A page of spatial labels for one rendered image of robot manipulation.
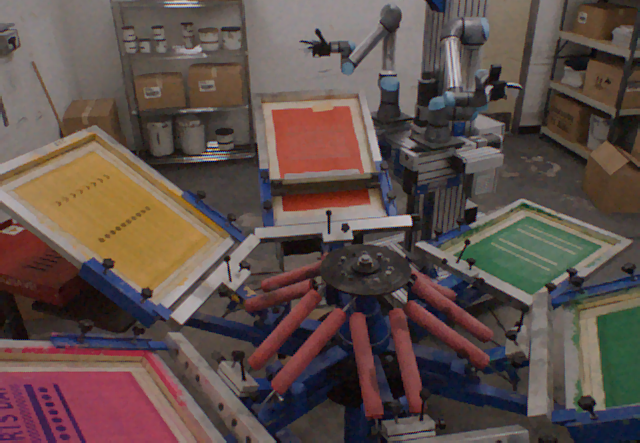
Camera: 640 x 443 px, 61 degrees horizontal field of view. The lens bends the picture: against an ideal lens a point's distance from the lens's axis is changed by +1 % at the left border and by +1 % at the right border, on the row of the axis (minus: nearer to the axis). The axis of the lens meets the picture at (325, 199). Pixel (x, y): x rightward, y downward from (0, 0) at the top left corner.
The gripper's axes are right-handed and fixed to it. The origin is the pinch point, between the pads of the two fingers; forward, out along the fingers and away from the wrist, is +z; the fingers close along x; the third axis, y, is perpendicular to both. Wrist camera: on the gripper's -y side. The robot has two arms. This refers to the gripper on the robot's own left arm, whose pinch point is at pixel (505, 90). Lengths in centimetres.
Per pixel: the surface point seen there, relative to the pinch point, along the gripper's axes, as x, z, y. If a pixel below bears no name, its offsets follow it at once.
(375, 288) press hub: 71, 89, 27
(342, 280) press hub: 80, 85, 26
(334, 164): 77, -15, 29
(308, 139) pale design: 88, -28, 19
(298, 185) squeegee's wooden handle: 95, 5, 27
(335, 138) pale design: 75, -29, 21
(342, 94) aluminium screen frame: 68, -50, 5
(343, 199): 76, 2, 40
